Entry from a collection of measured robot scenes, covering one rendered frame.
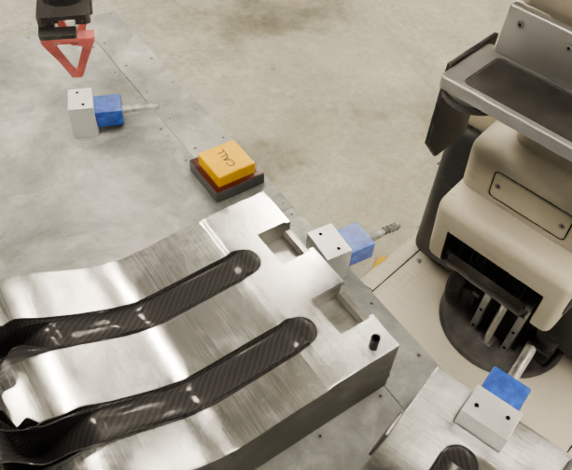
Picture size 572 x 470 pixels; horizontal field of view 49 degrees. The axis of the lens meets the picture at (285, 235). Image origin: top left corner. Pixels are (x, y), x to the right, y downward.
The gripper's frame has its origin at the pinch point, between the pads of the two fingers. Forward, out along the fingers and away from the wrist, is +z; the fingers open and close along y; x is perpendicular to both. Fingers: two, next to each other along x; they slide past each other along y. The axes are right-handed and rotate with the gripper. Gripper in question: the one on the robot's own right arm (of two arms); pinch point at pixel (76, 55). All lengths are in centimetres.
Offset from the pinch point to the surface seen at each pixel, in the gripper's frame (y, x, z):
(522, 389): 58, 43, 5
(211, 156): 14.1, 16.8, 8.7
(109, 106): 1.2, 3.3, 8.5
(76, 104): 1.7, -1.3, 7.2
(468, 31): -136, 147, 92
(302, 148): -75, 59, 93
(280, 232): 32.9, 22.6, 4.9
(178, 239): 32.8, 10.4, 3.7
